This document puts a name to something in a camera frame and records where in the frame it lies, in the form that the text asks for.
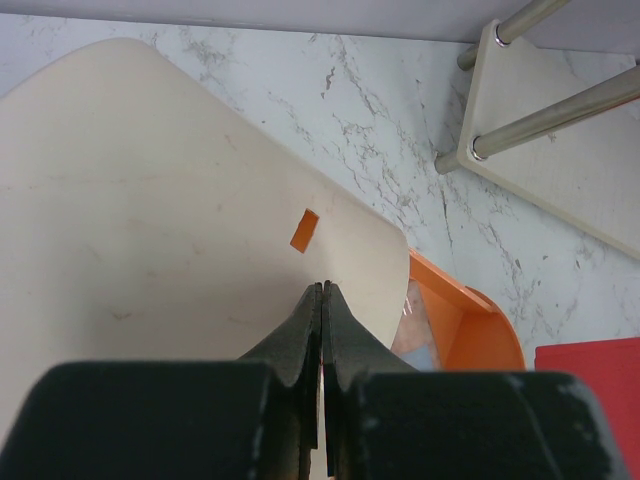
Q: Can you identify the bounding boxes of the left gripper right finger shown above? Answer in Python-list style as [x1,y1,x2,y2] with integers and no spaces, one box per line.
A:
[322,283,628,479]

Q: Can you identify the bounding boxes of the cream drawer organizer shell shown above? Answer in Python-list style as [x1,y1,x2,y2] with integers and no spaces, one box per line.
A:
[0,37,412,371]

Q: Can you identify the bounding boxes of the red notebook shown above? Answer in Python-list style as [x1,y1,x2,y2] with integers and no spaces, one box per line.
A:
[534,337,639,386]

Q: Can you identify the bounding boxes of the clear frosted bottle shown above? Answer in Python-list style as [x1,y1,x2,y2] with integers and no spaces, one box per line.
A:
[391,280,441,371]

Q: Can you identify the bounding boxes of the cream two-tier shelf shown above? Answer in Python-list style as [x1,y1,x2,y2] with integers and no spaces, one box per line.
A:
[435,1,639,258]

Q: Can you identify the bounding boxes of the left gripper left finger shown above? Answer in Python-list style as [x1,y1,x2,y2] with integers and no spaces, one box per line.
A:
[1,284,320,479]

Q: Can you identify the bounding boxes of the orange top drawer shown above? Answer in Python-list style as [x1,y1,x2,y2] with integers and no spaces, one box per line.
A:
[408,250,526,371]

